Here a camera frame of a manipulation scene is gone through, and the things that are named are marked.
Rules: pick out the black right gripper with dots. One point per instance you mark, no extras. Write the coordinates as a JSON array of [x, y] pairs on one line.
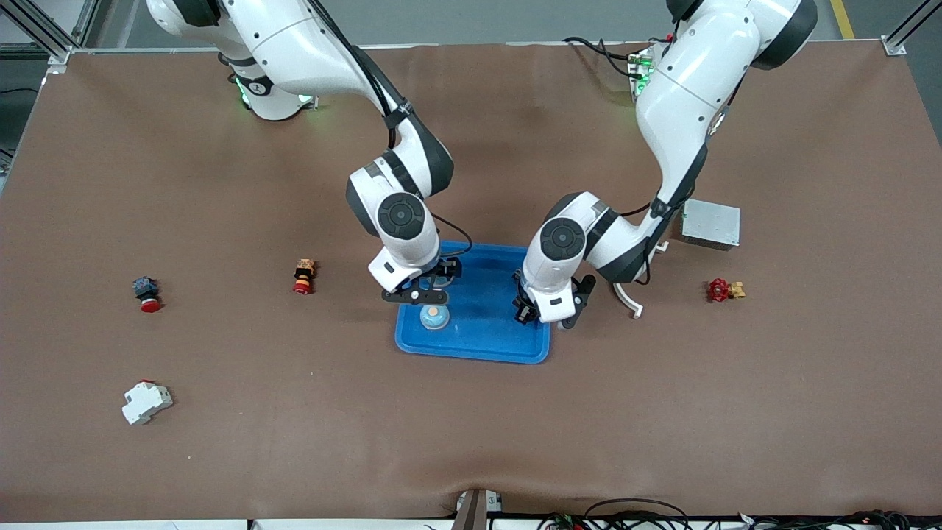
[[444, 271]]

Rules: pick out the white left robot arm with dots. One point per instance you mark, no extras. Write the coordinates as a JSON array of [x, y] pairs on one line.
[[684, 110]]

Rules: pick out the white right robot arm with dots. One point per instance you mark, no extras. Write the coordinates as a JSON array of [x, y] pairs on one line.
[[294, 44]]

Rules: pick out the blue plastic tray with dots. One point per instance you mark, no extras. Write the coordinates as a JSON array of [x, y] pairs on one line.
[[478, 331]]

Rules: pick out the white curved pipe clamp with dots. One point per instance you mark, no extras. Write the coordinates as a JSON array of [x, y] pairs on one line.
[[627, 300]]

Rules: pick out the red emergency stop orange block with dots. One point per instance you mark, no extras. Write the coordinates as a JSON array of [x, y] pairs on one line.
[[304, 274]]

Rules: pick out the brass valve red handwheel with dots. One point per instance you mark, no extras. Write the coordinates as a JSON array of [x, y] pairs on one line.
[[718, 290]]

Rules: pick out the silver metal box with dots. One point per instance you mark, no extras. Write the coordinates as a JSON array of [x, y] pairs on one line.
[[714, 224]]

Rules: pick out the red pushbutton blue block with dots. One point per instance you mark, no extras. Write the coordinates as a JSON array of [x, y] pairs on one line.
[[146, 288]]

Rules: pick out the white circuit breaker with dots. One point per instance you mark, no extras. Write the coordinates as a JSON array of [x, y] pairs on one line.
[[143, 403]]

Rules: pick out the aluminium frame post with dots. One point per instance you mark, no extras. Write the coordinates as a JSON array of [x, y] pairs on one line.
[[892, 46], [59, 55]]

